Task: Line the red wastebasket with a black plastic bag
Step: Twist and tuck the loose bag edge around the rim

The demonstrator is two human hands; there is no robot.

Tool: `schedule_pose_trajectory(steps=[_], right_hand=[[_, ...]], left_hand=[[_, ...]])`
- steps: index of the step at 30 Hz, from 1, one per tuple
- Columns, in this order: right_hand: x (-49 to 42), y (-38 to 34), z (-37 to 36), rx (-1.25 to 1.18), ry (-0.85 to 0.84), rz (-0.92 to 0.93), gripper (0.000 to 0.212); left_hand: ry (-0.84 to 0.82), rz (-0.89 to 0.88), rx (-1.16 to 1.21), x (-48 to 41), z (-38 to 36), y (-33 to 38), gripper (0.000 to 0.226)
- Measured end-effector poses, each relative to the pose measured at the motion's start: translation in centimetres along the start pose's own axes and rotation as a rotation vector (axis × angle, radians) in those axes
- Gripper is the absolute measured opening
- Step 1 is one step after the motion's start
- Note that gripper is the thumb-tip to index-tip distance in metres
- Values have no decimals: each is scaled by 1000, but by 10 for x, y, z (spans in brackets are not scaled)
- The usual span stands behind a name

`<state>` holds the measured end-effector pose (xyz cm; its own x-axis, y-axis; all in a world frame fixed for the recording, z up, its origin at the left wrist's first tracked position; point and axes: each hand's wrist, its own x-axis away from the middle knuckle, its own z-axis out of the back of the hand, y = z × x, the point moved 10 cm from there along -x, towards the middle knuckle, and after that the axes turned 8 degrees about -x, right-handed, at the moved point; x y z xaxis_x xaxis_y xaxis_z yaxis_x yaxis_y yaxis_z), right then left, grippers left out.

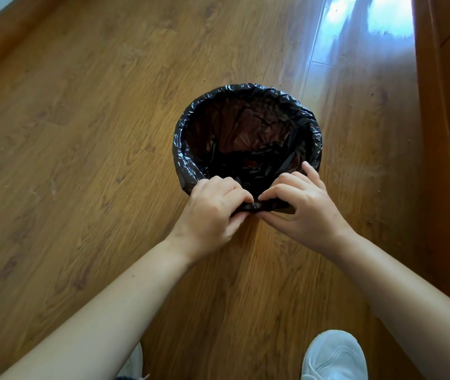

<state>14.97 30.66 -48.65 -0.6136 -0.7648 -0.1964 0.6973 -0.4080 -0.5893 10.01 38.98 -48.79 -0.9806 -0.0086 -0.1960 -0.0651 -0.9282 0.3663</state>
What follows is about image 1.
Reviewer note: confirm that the person's right hand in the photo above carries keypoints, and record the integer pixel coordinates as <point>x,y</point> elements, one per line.
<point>312,217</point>

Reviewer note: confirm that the person's left hand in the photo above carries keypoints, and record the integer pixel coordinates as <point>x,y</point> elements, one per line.
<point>205,217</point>

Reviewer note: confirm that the person's left thumb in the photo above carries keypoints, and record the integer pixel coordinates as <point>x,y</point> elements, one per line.
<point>237,222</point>

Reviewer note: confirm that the person's right middle finger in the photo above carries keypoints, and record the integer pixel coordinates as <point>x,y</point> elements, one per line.
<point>291,181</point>

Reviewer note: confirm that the person's right little finger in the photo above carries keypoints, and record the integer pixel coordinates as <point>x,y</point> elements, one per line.
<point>313,174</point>

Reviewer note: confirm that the person's right thumb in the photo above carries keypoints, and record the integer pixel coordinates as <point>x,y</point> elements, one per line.
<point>274,221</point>

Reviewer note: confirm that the black plastic trash bag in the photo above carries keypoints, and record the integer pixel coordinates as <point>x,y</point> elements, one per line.
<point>184,162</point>

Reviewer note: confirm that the person's right forearm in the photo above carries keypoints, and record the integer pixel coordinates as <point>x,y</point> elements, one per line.
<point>411,304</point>

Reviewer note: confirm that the person's left forearm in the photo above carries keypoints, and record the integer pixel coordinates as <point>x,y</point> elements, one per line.
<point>102,316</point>

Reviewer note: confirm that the white right sneaker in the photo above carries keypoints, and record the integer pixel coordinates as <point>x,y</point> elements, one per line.
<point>334,358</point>

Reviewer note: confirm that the white sneaker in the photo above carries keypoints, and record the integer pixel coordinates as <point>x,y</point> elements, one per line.
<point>134,364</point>
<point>334,358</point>

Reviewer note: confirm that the white left sneaker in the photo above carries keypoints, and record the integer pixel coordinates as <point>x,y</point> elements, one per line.
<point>134,364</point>

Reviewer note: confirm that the wooden baseboard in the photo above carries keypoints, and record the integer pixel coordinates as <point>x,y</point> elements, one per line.
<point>7,39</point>

